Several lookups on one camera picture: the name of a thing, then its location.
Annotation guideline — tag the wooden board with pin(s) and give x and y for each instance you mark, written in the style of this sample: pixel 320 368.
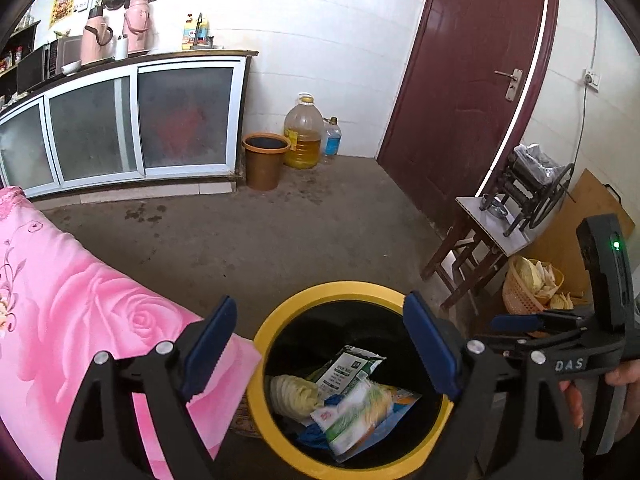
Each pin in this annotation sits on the wooden board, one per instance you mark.
pixel 590 200

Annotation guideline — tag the corn husks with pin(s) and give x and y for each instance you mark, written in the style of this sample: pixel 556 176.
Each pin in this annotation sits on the corn husks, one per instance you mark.
pixel 535 272

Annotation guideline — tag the kitchen cabinet glass doors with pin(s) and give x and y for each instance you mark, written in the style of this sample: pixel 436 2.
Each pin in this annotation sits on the kitchen cabinet glass doors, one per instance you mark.
pixel 185 120

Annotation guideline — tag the orange plastic basket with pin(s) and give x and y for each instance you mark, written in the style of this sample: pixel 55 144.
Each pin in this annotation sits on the orange plastic basket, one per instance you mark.
pixel 517 295

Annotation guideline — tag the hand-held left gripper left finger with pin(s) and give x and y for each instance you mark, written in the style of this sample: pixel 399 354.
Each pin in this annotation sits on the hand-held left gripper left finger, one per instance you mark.
pixel 207 355

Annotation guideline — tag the dark red door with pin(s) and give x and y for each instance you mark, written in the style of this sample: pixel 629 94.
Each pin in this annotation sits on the dark red door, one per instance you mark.
pixel 460 60

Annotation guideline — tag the white wall socket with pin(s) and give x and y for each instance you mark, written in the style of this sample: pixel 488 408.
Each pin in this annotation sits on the white wall socket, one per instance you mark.
pixel 82 7

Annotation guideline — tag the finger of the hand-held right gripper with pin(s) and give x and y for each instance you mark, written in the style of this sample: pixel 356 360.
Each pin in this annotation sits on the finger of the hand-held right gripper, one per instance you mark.
pixel 515 321
pixel 540 342

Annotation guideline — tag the person's right hand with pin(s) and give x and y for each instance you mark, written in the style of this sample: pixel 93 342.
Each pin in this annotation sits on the person's right hand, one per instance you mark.
pixel 625 372

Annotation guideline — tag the wooden stool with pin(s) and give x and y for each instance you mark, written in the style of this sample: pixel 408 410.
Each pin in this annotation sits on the wooden stool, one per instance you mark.
pixel 490 225

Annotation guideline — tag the white bowl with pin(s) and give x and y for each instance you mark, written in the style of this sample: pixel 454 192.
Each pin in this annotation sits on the white bowl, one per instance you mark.
pixel 71 68

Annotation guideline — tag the yellow trash bin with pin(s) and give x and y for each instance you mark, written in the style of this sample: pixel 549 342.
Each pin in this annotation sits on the yellow trash bin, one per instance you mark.
pixel 345 291

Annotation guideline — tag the cooking oil bottle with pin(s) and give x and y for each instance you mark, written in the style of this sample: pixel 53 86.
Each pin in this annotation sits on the cooking oil bottle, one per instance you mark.
pixel 302 140

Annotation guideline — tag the white green leaf packet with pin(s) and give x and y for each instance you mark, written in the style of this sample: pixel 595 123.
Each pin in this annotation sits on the white green leaf packet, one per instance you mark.
pixel 350 410

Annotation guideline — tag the metal faucet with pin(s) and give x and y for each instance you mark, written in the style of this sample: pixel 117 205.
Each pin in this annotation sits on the metal faucet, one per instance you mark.
pixel 201 30

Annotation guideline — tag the black microwave oven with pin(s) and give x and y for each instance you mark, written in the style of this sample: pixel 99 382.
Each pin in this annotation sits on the black microwave oven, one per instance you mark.
pixel 35 67

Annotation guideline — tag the dish soap bottle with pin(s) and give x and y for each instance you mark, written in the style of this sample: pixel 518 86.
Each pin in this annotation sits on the dish soap bottle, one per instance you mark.
pixel 188 35

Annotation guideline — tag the hand crank noodle machine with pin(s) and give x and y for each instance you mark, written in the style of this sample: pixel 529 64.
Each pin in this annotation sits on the hand crank noodle machine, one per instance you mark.
pixel 525 190

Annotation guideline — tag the yellow wall poster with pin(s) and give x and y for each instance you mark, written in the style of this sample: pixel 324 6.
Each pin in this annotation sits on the yellow wall poster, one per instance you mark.
pixel 64 4

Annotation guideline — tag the blue water bottle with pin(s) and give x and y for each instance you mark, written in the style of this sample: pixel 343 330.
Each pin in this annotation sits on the blue water bottle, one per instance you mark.
pixel 332 140

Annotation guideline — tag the brown trash bin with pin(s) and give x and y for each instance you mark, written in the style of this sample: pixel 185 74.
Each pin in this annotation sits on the brown trash bin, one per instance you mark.
pixel 262 167

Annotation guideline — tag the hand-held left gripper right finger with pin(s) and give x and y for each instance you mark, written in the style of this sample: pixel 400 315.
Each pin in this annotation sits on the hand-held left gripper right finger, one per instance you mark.
pixel 435 355

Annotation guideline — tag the wall shelf with jars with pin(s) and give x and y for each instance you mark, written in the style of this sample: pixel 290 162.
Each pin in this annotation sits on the wall shelf with jars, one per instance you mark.
pixel 15 55

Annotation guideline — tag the pink floral tablecloth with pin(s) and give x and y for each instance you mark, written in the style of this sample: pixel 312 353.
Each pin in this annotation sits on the pink floral tablecloth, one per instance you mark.
pixel 75 310

